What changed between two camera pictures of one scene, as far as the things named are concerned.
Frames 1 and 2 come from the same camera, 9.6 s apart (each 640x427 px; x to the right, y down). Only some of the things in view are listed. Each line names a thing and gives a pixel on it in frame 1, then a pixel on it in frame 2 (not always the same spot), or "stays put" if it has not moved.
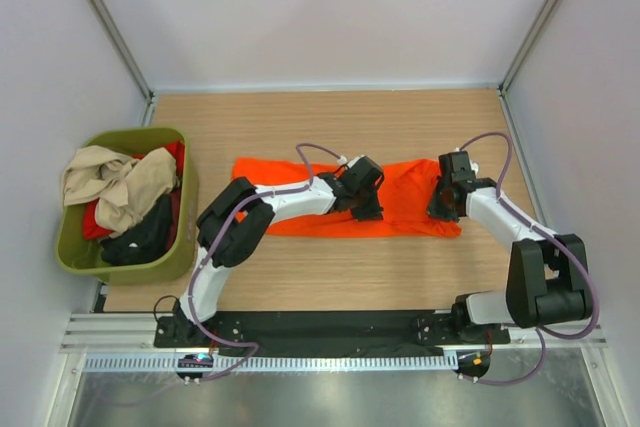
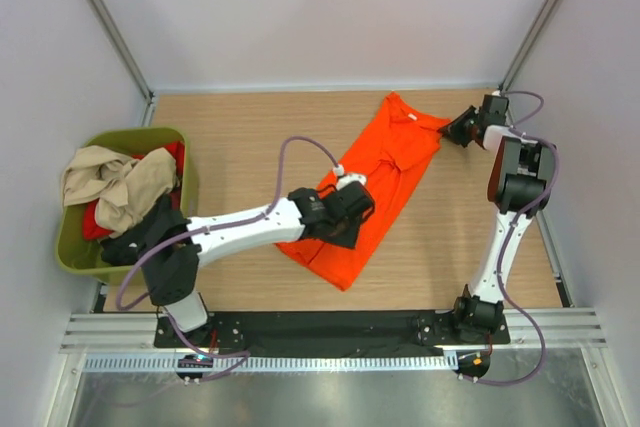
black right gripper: [441, 204] -> [469, 123]
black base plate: [321, 330] stays put
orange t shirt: [405, 193] -> [392, 152]
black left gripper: [365, 209] -> [342, 229]
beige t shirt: [126, 186] stays put
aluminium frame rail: [104, 330] stays put
